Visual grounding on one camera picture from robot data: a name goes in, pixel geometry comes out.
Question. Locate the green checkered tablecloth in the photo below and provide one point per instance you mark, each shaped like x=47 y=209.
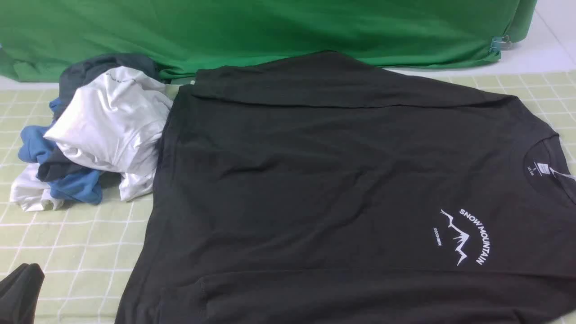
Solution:
x=87 y=252

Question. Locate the green backdrop cloth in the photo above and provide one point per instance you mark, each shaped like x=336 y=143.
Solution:
x=40 y=38

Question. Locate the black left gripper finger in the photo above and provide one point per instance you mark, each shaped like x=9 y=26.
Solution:
x=19 y=293

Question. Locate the blue garment in pile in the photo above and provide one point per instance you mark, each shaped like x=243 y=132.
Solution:
x=33 y=195

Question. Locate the dark gray garment in pile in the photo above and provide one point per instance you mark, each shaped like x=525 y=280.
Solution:
x=79 y=74

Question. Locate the metal binder clip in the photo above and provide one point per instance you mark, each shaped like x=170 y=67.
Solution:
x=500 y=43

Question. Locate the dark gray long-sleeve shirt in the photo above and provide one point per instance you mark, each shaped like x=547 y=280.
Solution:
x=322 y=190

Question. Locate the white shirt in pile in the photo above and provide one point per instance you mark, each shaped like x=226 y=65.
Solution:
x=114 y=124

